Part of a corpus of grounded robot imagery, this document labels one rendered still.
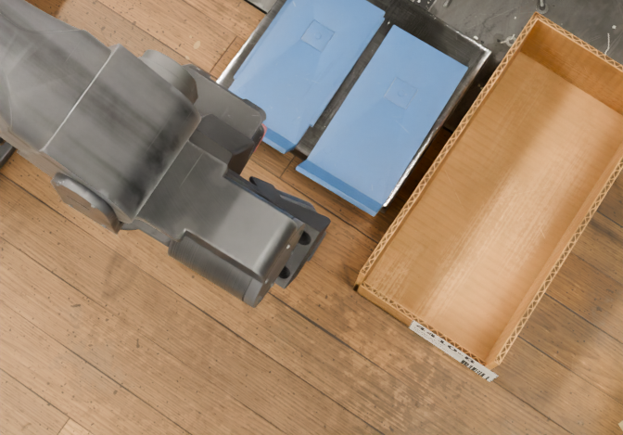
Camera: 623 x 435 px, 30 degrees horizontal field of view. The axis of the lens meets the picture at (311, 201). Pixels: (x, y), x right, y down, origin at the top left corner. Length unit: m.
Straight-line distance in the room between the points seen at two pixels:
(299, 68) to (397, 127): 0.09
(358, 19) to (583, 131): 0.21
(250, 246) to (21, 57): 0.16
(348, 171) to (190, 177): 0.29
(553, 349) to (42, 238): 0.41
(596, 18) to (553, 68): 0.07
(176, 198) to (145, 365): 0.29
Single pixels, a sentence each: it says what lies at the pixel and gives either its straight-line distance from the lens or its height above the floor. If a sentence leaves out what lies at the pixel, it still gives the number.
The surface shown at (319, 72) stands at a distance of 0.94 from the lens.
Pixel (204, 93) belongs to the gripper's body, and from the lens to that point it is 0.75.
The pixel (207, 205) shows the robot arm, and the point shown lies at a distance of 0.63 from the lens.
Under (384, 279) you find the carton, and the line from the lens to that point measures 0.91.
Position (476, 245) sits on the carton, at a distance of 0.93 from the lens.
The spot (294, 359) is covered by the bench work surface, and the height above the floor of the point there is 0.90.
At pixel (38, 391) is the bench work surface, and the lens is 0.92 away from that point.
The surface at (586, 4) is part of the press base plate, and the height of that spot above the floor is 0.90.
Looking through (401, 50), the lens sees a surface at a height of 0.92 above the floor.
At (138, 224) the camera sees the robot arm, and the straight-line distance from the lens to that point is 0.66.
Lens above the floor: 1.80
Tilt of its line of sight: 75 degrees down
